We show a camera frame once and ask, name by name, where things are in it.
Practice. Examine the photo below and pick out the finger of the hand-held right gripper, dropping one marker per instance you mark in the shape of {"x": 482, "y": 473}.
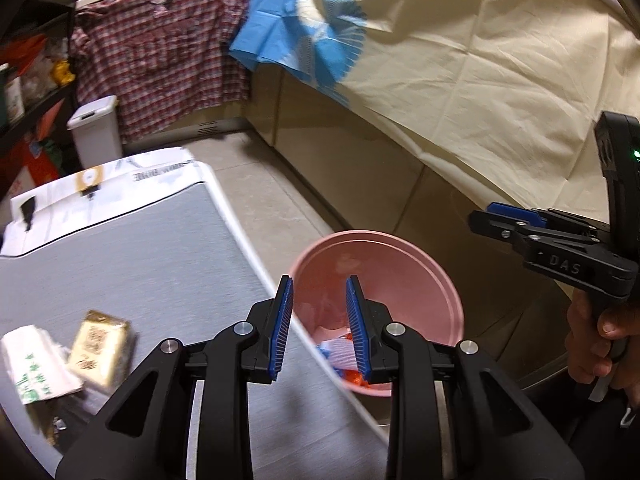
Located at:
{"x": 515, "y": 212}
{"x": 500, "y": 227}

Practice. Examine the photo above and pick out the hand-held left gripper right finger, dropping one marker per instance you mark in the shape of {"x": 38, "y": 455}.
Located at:
{"x": 356, "y": 330}

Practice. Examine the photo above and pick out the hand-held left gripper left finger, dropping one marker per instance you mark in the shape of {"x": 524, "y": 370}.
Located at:
{"x": 282, "y": 330}

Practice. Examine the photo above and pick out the orange plastic bag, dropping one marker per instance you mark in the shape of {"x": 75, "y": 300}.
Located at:
{"x": 22, "y": 52}
{"x": 356, "y": 378}

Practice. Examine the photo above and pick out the pink plastic bucket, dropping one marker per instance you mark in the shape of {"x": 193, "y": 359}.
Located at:
{"x": 400, "y": 270}

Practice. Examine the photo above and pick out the gold packet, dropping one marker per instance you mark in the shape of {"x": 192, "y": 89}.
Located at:
{"x": 97, "y": 345}

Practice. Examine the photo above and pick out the white green printed packet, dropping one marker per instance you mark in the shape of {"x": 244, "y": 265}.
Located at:
{"x": 35, "y": 360}

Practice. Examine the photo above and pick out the brown wrapper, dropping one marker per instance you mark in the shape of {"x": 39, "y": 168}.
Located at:
{"x": 47, "y": 420}

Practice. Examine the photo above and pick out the person's right hand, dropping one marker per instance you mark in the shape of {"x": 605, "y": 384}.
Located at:
{"x": 582, "y": 340}

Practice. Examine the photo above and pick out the cream cloth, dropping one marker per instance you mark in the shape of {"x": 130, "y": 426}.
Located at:
{"x": 475, "y": 70}

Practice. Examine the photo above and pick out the grey ironing board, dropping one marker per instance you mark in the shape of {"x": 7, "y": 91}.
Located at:
{"x": 150, "y": 240}

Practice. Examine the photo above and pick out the person's dark clothing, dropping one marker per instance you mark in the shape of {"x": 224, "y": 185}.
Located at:
{"x": 590, "y": 435}

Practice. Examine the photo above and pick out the white lidded bin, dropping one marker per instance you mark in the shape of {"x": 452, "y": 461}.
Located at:
{"x": 95, "y": 130}

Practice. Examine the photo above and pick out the blue cloth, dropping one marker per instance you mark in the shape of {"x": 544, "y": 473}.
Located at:
{"x": 290, "y": 25}

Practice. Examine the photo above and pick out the red orange box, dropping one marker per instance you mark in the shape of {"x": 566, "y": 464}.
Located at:
{"x": 35, "y": 170}

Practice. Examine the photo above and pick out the red plaid cloth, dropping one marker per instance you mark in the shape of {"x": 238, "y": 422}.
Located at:
{"x": 160, "y": 60}

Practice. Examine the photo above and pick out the black shelf rack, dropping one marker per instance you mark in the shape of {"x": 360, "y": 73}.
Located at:
{"x": 30, "y": 110}

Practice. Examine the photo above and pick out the yellow toy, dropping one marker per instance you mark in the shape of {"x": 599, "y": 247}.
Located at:
{"x": 63, "y": 72}

